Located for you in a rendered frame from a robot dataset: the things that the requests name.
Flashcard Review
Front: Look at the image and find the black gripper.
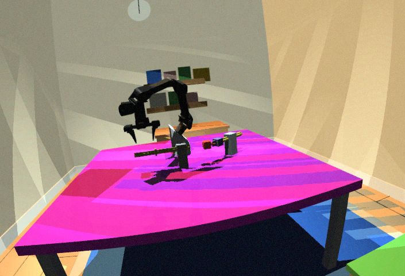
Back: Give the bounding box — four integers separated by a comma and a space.
124, 112, 160, 144

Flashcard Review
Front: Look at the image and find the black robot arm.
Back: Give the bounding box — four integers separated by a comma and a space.
118, 76, 193, 137

